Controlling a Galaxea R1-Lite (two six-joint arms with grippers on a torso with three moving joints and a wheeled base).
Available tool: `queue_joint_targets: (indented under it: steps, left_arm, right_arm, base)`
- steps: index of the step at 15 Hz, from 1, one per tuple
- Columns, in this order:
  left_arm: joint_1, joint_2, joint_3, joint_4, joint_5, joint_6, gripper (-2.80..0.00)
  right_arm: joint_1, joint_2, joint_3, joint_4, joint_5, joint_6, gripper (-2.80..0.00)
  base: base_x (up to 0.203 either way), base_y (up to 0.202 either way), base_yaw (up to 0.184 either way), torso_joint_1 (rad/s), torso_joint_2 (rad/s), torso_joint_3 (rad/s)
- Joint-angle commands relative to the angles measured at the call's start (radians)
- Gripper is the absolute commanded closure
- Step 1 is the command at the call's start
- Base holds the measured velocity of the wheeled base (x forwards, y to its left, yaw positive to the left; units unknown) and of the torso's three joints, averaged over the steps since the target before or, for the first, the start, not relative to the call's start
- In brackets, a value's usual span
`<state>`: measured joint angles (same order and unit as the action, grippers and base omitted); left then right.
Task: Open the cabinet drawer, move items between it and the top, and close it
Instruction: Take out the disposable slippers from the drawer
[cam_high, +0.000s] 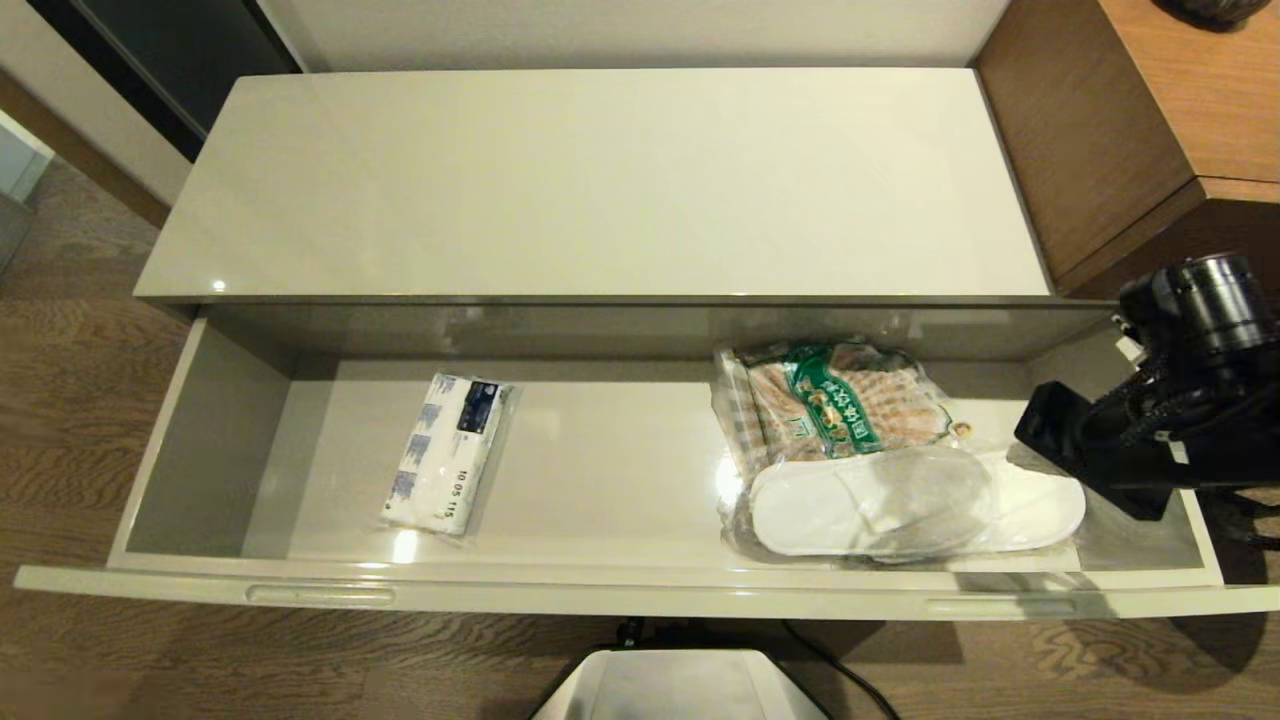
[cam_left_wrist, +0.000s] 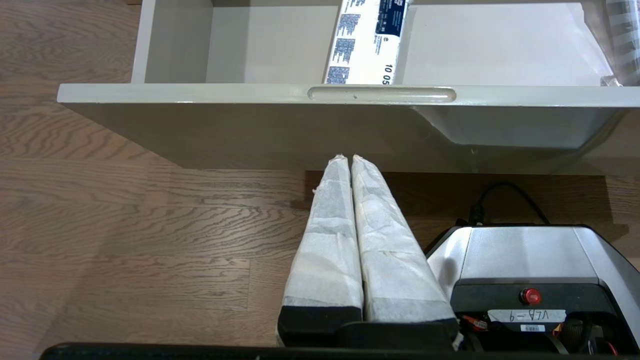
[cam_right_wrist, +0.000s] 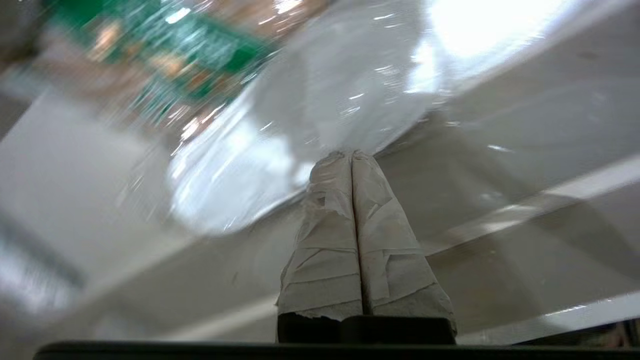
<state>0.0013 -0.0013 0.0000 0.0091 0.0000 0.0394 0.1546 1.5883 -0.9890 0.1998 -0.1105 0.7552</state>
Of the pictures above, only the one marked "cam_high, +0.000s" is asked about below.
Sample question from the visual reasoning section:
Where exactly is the green brown snack bag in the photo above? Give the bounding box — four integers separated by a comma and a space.
711, 337, 974, 501

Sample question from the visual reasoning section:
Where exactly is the glossy white cabinet drawer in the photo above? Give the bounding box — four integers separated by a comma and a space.
12, 300, 1280, 622

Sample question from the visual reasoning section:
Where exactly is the silver and black robot base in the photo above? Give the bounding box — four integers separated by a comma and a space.
529, 648, 832, 720

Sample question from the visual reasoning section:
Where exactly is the brown wooden side cabinet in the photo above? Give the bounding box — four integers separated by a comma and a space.
972, 0, 1280, 301

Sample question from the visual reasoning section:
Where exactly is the dark round vase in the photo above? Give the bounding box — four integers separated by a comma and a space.
1150, 0, 1271, 30

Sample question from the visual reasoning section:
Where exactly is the glossy white low cabinet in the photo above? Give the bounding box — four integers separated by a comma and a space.
133, 67, 1201, 336

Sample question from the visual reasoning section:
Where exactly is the white blue tissue pack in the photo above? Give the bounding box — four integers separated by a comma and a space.
379, 372, 517, 537

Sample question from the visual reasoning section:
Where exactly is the dark glass door panel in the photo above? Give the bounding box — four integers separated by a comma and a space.
28, 0, 304, 164

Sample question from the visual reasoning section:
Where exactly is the black base power cable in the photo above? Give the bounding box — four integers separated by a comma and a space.
614, 619, 902, 720

